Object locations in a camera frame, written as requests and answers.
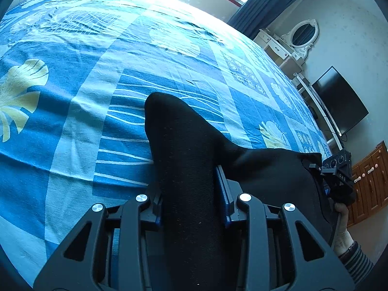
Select white television stand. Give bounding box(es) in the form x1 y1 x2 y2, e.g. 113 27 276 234
292 72 345 156

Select black pants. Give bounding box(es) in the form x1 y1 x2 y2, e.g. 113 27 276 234
145 92 334 291

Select oval mirror white frame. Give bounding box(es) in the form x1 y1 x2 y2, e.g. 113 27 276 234
281 19 320 60

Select wooden panelled cabinet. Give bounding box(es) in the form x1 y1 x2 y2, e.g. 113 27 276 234
345 141 388 228

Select person's right hand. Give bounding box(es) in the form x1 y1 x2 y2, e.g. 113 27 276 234
333 202 355 255

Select white dressing table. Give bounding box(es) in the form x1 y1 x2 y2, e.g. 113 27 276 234
253 28 305 74

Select blue printed bedsheet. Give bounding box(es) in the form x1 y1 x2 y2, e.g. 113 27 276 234
0 0 334 288

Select person's right forearm striped sleeve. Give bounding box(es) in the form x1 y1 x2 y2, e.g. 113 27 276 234
339 241 376 281

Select dark blue curtain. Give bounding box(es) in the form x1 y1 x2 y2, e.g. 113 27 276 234
227 0 313 39

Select flat screen television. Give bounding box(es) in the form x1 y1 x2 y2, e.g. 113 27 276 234
312 66 369 136

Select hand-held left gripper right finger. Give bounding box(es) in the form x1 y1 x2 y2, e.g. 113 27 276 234
215 165 356 291

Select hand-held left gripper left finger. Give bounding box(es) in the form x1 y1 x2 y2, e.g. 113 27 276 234
33 184 163 291

